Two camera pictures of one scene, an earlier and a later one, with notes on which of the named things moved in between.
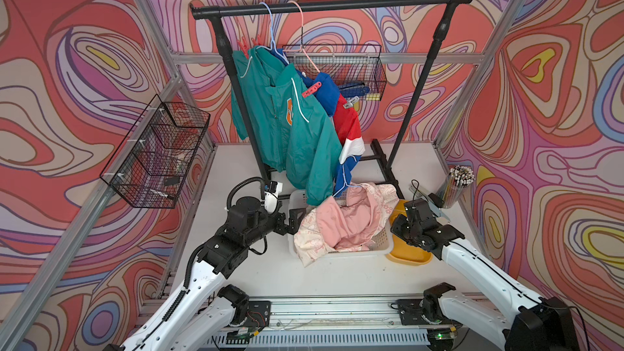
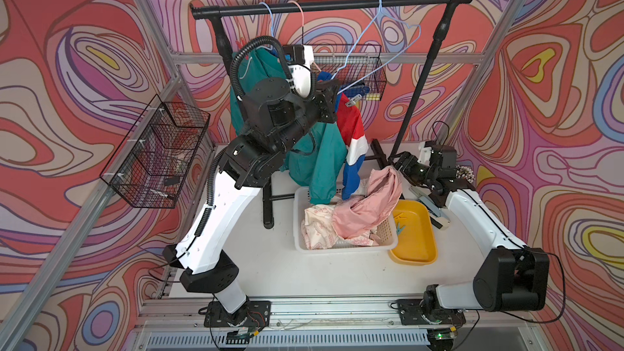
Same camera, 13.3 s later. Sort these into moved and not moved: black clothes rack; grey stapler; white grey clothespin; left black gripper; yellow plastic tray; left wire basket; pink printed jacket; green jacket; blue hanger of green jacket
Moved: left black gripper; blue hanger of green jacket; pink printed jacket
Not moved: white grey clothespin; left wire basket; black clothes rack; yellow plastic tray; green jacket; grey stapler
